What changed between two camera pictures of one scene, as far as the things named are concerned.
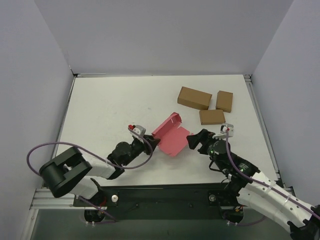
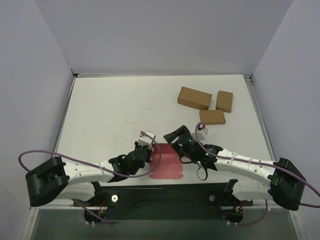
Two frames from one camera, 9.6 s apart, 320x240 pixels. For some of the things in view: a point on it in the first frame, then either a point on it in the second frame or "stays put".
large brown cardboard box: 194,98 stays put
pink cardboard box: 173,140 → 170,165
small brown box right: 224,101 stays put
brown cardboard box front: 211,116 stays put
